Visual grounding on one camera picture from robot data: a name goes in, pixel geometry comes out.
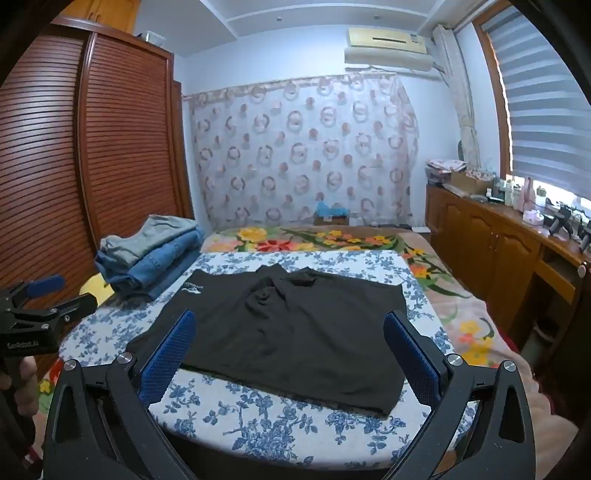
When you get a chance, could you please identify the floral cloth pile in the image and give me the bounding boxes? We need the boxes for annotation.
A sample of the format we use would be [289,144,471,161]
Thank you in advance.
[425,158,468,186]

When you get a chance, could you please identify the tied beige curtain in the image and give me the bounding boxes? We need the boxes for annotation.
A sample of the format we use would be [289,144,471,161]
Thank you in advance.
[433,25,482,172]

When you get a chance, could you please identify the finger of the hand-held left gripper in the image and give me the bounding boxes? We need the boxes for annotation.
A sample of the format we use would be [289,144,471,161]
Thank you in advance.
[0,275,66,305]
[14,295,99,325]

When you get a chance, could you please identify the wooden slatted wardrobe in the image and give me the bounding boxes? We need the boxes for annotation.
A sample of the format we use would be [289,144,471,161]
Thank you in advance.
[0,18,195,384]

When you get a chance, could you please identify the yellow object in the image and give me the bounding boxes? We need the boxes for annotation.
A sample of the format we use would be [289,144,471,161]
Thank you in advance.
[79,274,112,302]

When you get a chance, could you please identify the cream air conditioner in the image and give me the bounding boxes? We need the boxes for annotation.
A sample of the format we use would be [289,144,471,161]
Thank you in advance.
[344,27,438,78]

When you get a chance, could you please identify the black mini tripod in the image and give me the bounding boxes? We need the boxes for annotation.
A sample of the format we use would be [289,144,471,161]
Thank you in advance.
[549,205,580,239]

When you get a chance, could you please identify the wooden overhead cabinet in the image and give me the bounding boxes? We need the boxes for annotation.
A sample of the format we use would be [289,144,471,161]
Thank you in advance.
[74,0,140,34]

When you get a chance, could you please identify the person's left hand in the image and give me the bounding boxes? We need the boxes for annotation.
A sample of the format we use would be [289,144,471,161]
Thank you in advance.
[9,357,40,432]

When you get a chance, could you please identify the ring patterned curtain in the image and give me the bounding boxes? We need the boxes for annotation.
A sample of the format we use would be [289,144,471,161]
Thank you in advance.
[182,74,419,232]

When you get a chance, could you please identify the wooden sideboard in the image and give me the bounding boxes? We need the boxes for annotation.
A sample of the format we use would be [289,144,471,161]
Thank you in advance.
[425,182,591,344]

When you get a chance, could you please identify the black pants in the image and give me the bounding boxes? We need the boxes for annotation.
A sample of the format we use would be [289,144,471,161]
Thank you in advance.
[126,264,408,417]

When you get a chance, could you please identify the grey folded pants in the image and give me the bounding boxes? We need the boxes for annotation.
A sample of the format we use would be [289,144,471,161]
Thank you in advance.
[100,215,200,267]

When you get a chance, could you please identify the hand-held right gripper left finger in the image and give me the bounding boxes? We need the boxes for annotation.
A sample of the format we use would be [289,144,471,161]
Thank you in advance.
[41,309,199,480]

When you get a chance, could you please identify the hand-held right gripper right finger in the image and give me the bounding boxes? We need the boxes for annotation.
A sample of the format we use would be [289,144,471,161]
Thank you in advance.
[383,310,541,480]

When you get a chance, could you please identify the blue folded jeans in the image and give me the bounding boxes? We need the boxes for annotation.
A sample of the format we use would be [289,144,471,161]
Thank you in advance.
[95,231,205,302]

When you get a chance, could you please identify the colourful floral blanket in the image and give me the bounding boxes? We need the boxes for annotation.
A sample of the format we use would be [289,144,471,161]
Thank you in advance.
[37,225,532,416]

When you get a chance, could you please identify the striped window blind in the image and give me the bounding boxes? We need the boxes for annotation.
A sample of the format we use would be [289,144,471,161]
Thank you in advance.
[485,0,591,191]

